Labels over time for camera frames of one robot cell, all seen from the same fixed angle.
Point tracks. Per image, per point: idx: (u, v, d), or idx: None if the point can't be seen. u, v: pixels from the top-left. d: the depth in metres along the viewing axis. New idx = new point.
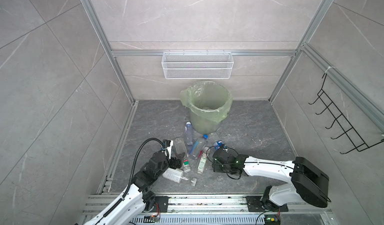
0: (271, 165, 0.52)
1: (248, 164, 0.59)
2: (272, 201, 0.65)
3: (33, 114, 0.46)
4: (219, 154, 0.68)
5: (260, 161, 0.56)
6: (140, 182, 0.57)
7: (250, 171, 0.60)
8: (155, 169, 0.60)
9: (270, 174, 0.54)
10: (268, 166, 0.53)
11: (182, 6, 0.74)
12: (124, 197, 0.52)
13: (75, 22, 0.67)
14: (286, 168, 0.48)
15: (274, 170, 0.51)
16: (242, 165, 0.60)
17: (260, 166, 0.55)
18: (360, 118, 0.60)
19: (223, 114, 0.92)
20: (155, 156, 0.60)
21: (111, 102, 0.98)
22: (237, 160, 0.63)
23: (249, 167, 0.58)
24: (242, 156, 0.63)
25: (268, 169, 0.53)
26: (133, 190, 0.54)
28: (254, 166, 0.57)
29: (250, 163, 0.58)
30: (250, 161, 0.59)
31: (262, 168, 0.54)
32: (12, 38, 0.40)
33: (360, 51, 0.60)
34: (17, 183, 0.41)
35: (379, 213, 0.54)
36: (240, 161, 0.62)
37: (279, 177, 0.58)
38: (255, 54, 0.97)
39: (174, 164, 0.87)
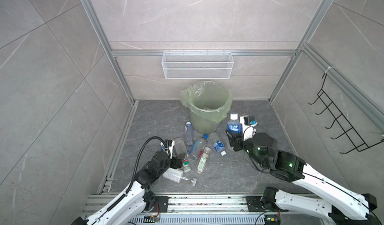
0: (342, 193, 0.42)
1: (309, 177, 0.44)
2: (278, 205, 0.64)
3: (33, 114, 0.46)
4: (271, 146, 0.44)
5: (326, 180, 0.44)
6: (142, 180, 0.57)
7: (307, 184, 0.45)
8: (157, 168, 0.61)
9: (331, 198, 0.44)
10: (337, 191, 0.42)
11: (182, 6, 0.74)
12: (127, 193, 0.52)
13: (75, 21, 0.67)
14: (361, 204, 0.41)
15: (345, 200, 0.41)
16: (300, 174, 0.44)
17: (326, 187, 0.43)
18: (361, 118, 0.60)
19: (223, 114, 0.92)
20: (158, 154, 0.61)
21: (111, 102, 0.98)
22: (291, 163, 0.46)
23: (309, 181, 0.44)
24: (298, 160, 0.46)
25: (335, 193, 0.42)
26: (135, 187, 0.54)
28: (317, 184, 0.43)
29: (313, 179, 0.44)
30: (312, 175, 0.44)
31: (328, 189, 0.43)
32: (12, 38, 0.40)
33: (361, 51, 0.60)
34: (17, 183, 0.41)
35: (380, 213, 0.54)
36: (294, 166, 0.45)
37: (337, 206, 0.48)
38: (255, 54, 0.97)
39: (175, 164, 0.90)
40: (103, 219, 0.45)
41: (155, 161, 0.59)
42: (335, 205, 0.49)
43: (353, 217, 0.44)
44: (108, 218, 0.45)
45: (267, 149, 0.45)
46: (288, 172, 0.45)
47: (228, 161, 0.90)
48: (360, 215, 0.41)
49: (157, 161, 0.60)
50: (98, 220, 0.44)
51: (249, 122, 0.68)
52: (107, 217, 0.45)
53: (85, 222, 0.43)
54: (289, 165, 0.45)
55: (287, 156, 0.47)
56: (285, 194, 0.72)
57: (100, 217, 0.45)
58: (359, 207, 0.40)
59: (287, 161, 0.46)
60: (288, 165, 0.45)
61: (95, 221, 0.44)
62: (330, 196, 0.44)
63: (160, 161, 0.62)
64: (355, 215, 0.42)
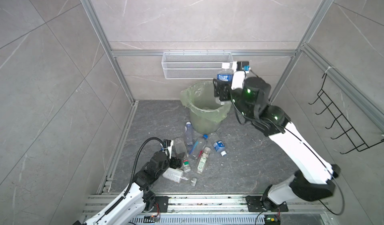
0: (316, 158, 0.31)
1: (290, 135, 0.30)
2: (271, 199, 0.66)
3: (33, 114, 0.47)
4: (266, 88, 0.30)
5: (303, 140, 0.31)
6: (141, 181, 0.57)
7: (277, 141, 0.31)
8: (156, 168, 0.61)
9: (297, 160, 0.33)
10: (311, 156, 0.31)
11: (182, 6, 0.74)
12: (125, 196, 0.52)
13: (75, 21, 0.67)
14: (326, 171, 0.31)
15: (315, 166, 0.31)
16: (283, 129, 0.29)
17: (302, 150, 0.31)
18: (361, 118, 0.60)
19: (223, 114, 0.92)
20: (156, 155, 0.60)
21: (111, 102, 0.98)
22: (277, 116, 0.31)
23: (284, 140, 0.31)
24: (285, 116, 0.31)
25: (308, 157, 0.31)
26: (134, 189, 0.54)
28: (293, 143, 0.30)
29: (290, 137, 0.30)
30: (291, 132, 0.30)
31: (302, 153, 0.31)
32: (12, 38, 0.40)
33: (360, 51, 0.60)
34: (17, 183, 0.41)
35: (380, 213, 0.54)
36: (281, 118, 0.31)
37: (299, 168, 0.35)
38: (255, 54, 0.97)
39: (174, 164, 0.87)
40: (101, 223, 0.45)
41: (155, 162, 0.59)
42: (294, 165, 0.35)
43: (311, 182, 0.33)
44: (106, 221, 0.45)
45: (258, 92, 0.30)
46: (269, 123, 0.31)
47: (228, 161, 0.90)
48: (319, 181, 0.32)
49: (156, 162, 0.59)
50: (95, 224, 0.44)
51: (241, 68, 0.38)
52: (105, 221, 0.45)
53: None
54: (275, 118, 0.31)
55: (275, 108, 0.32)
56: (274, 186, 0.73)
57: (98, 221, 0.45)
58: (324, 174, 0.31)
59: (273, 113, 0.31)
60: (273, 117, 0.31)
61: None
62: (298, 159, 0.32)
63: (158, 162, 0.61)
64: (314, 180, 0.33)
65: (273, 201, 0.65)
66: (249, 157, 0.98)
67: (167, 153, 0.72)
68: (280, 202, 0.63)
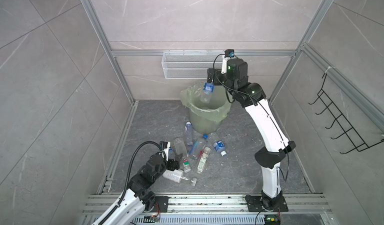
0: (276, 130, 0.50)
1: (260, 108, 0.49)
2: (266, 193, 0.67)
3: (33, 114, 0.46)
4: (242, 66, 0.47)
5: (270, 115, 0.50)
6: (136, 186, 0.56)
7: (252, 112, 0.51)
8: (151, 172, 0.59)
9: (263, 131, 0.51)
10: (272, 127, 0.49)
11: (182, 6, 0.74)
12: (119, 204, 0.51)
13: (75, 21, 0.67)
14: (281, 142, 0.49)
15: (274, 135, 0.49)
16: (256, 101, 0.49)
17: (268, 122, 0.49)
18: (361, 118, 0.60)
19: (223, 114, 0.92)
20: (153, 159, 0.59)
21: (111, 102, 0.98)
22: (254, 90, 0.49)
23: (256, 111, 0.49)
24: (261, 92, 0.50)
25: (269, 128, 0.49)
26: (128, 196, 0.53)
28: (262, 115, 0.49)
29: (262, 110, 0.49)
30: (263, 107, 0.49)
31: (266, 123, 0.49)
32: (12, 38, 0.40)
33: (360, 51, 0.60)
34: (17, 183, 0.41)
35: (379, 213, 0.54)
36: (256, 92, 0.49)
37: (263, 139, 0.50)
38: (255, 54, 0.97)
39: (171, 166, 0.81)
40: None
41: (150, 166, 0.57)
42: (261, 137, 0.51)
43: (268, 150, 0.53)
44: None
45: (236, 68, 0.49)
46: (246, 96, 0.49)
47: (228, 161, 0.90)
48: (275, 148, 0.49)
49: (151, 166, 0.57)
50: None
51: (227, 54, 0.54)
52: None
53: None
54: (251, 92, 0.49)
55: (254, 85, 0.50)
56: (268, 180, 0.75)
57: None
58: (278, 144, 0.49)
59: (251, 88, 0.49)
60: (250, 91, 0.49)
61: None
62: (263, 129, 0.51)
63: (155, 165, 0.59)
64: (272, 148, 0.50)
65: (268, 195, 0.67)
66: (249, 157, 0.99)
67: (165, 156, 0.70)
68: (274, 195, 0.65)
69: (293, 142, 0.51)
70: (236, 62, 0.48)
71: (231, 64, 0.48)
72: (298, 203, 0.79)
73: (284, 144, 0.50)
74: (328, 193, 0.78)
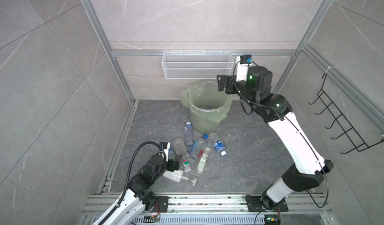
0: (308, 149, 0.42)
1: (288, 123, 0.43)
2: (270, 196, 0.66)
3: (33, 114, 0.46)
4: (266, 75, 0.41)
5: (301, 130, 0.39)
6: (136, 186, 0.56)
7: (276, 128, 0.45)
8: (152, 173, 0.59)
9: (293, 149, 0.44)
10: (304, 145, 0.42)
11: (182, 6, 0.74)
12: (119, 204, 0.51)
13: (75, 21, 0.67)
14: (317, 163, 0.42)
15: (305, 156, 0.42)
16: (282, 115, 0.43)
17: (297, 139, 0.42)
18: (361, 118, 0.60)
19: (223, 114, 0.92)
20: (153, 159, 0.59)
21: (111, 102, 0.98)
22: (278, 103, 0.43)
23: (283, 127, 0.43)
24: (286, 105, 0.44)
25: (300, 146, 0.42)
26: (128, 196, 0.53)
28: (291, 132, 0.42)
29: (289, 125, 0.43)
30: (291, 122, 0.43)
31: (296, 141, 0.42)
32: (12, 38, 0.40)
33: (360, 51, 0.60)
34: (17, 183, 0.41)
35: (379, 213, 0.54)
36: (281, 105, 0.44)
37: (295, 158, 0.45)
38: (255, 54, 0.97)
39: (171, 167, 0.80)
40: None
41: (150, 166, 0.57)
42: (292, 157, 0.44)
43: (302, 171, 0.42)
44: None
45: (259, 77, 0.43)
46: (270, 109, 0.43)
47: (228, 161, 0.90)
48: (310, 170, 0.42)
49: (152, 165, 0.58)
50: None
51: (244, 59, 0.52)
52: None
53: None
54: (276, 105, 0.43)
55: (278, 97, 0.44)
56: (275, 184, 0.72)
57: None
58: (314, 166, 0.41)
59: (275, 100, 0.44)
60: (275, 103, 0.43)
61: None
62: (293, 147, 0.44)
63: (155, 165, 0.60)
64: (306, 170, 0.43)
65: (271, 199, 0.66)
66: (249, 157, 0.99)
67: (164, 156, 0.70)
68: (278, 200, 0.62)
69: (329, 160, 0.43)
70: (258, 71, 0.42)
71: (255, 74, 0.42)
72: (298, 203, 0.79)
73: (320, 164, 0.42)
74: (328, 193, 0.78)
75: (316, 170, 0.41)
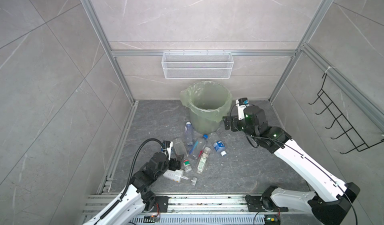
0: (319, 171, 0.42)
1: (290, 149, 0.46)
2: (273, 200, 0.65)
3: (33, 114, 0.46)
4: (259, 113, 0.49)
5: (305, 155, 0.45)
6: (138, 182, 0.56)
7: (284, 156, 0.48)
8: (154, 169, 0.59)
9: (306, 175, 0.45)
10: (314, 169, 0.43)
11: (182, 6, 0.74)
12: (121, 199, 0.51)
13: (75, 22, 0.67)
14: (336, 186, 0.40)
15: (320, 179, 0.42)
16: (281, 144, 0.47)
17: (305, 163, 0.44)
18: (361, 118, 0.60)
19: (223, 114, 0.92)
20: (156, 156, 0.59)
21: (111, 102, 0.98)
22: (276, 134, 0.49)
23: (287, 154, 0.47)
24: (285, 134, 0.49)
25: (311, 170, 0.43)
26: (130, 191, 0.53)
28: (296, 157, 0.45)
29: (292, 151, 0.46)
30: (292, 148, 0.46)
31: (305, 165, 0.44)
32: (12, 38, 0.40)
33: (360, 51, 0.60)
34: (17, 183, 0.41)
35: (380, 213, 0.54)
36: (279, 135, 0.49)
37: (315, 186, 0.44)
38: (255, 54, 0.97)
39: (173, 166, 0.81)
40: None
41: (153, 163, 0.58)
42: (311, 185, 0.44)
43: (327, 201, 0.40)
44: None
45: (253, 115, 0.52)
46: (270, 140, 0.49)
47: (228, 161, 0.90)
48: (332, 195, 0.40)
49: (155, 162, 0.58)
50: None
51: (242, 103, 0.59)
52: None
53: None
54: (274, 136, 0.49)
55: (276, 129, 0.50)
56: (280, 189, 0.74)
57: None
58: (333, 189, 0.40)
59: (273, 132, 0.50)
60: (272, 134, 0.49)
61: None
62: (306, 173, 0.44)
63: (158, 162, 0.60)
64: (329, 197, 0.41)
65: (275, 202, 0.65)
66: (249, 157, 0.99)
67: (167, 154, 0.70)
68: (281, 205, 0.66)
69: (351, 183, 0.41)
70: (252, 110, 0.51)
71: (249, 112, 0.52)
72: None
73: (341, 188, 0.40)
74: None
75: (338, 194, 0.39)
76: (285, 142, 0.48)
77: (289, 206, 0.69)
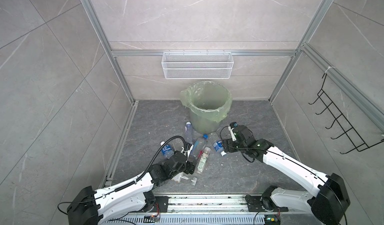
0: (299, 167, 0.48)
1: (272, 153, 0.54)
2: (273, 200, 0.65)
3: (33, 113, 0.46)
4: (243, 130, 0.62)
5: (286, 156, 0.52)
6: (154, 174, 0.56)
7: (270, 159, 0.55)
8: (172, 168, 0.59)
9: (292, 173, 0.49)
10: (294, 166, 0.48)
11: (182, 6, 0.74)
12: (136, 181, 0.52)
13: (75, 22, 0.68)
14: (317, 178, 0.44)
15: (301, 174, 0.46)
16: (263, 150, 0.56)
17: (287, 163, 0.50)
18: (361, 118, 0.60)
19: (223, 114, 0.92)
20: (177, 155, 0.59)
21: (111, 101, 0.98)
22: (259, 144, 0.58)
23: (271, 157, 0.54)
24: (267, 143, 0.58)
25: (293, 168, 0.48)
26: (146, 178, 0.54)
28: (278, 159, 0.52)
29: (275, 155, 0.53)
30: (274, 152, 0.54)
31: (287, 165, 0.50)
32: (12, 38, 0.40)
33: (360, 51, 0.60)
34: (17, 183, 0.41)
35: (380, 213, 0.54)
36: (262, 145, 0.57)
37: (302, 183, 0.47)
38: (255, 54, 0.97)
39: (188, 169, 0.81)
40: (108, 198, 0.45)
41: (173, 161, 0.57)
42: (299, 183, 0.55)
43: (314, 193, 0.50)
44: (112, 198, 0.45)
45: (238, 131, 0.64)
46: (256, 150, 0.58)
47: (228, 161, 0.90)
48: (314, 186, 0.43)
49: (174, 161, 0.58)
50: (103, 197, 0.44)
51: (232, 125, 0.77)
52: (112, 197, 0.45)
53: (92, 193, 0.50)
54: (258, 145, 0.58)
55: (260, 140, 0.60)
56: (280, 189, 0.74)
57: (106, 195, 0.45)
58: (313, 180, 0.44)
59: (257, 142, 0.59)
60: (256, 144, 0.58)
61: (101, 196, 0.44)
62: (290, 171, 0.49)
63: (177, 162, 0.60)
64: (312, 188, 0.44)
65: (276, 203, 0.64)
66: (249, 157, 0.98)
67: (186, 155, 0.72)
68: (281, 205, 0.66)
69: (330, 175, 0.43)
70: (238, 128, 0.64)
71: (236, 130, 0.64)
72: None
73: (321, 179, 0.43)
74: None
75: (319, 185, 0.42)
76: (267, 148, 0.56)
77: (289, 207, 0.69)
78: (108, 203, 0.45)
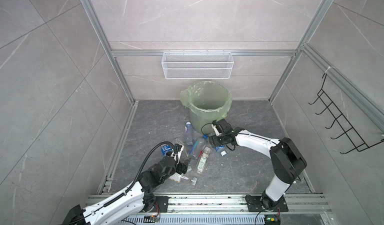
0: (259, 138, 0.57)
1: (242, 134, 0.64)
2: (269, 196, 0.66)
3: (33, 114, 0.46)
4: (221, 121, 0.74)
5: (251, 134, 0.62)
6: (145, 182, 0.57)
7: (239, 139, 0.65)
8: (161, 173, 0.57)
9: (256, 146, 0.59)
10: (256, 139, 0.58)
11: (182, 6, 0.74)
12: (125, 193, 0.52)
13: (75, 21, 0.67)
14: (270, 142, 0.53)
15: (260, 143, 0.56)
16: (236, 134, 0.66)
17: (252, 138, 0.59)
18: (360, 118, 0.60)
19: (223, 114, 0.92)
20: (166, 159, 0.60)
21: (111, 102, 0.98)
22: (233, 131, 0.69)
23: (241, 138, 0.64)
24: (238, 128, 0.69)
25: (256, 141, 0.57)
26: (136, 188, 0.54)
28: (245, 137, 0.62)
29: (242, 134, 0.64)
30: (243, 133, 0.64)
31: (252, 139, 0.59)
32: (12, 38, 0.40)
33: (360, 51, 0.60)
34: (17, 183, 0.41)
35: (379, 213, 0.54)
36: (236, 131, 0.68)
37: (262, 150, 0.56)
38: (256, 54, 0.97)
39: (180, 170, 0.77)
40: (98, 214, 0.45)
41: (161, 166, 0.57)
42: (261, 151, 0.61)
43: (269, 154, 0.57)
44: (102, 213, 0.46)
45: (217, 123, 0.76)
46: (231, 136, 0.69)
47: (228, 161, 0.90)
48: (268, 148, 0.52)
49: (163, 166, 0.58)
50: (92, 214, 0.45)
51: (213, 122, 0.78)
52: (102, 213, 0.46)
53: (81, 212, 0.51)
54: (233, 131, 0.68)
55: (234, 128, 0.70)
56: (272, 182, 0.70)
57: (95, 211, 0.46)
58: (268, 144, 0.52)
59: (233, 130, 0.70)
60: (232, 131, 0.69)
61: (90, 214, 0.45)
62: (254, 144, 0.59)
63: (165, 167, 0.59)
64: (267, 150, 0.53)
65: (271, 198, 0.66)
66: (249, 157, 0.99)
67: (176, 158, 0.70)
68: (277, 199, 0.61)
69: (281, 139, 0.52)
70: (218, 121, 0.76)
71: (215, 122, 0.77)
72: (298, 203, 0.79)
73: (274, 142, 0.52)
74: (327, 193, 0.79)
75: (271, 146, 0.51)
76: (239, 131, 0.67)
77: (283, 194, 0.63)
78: (98, 219, 0.45)
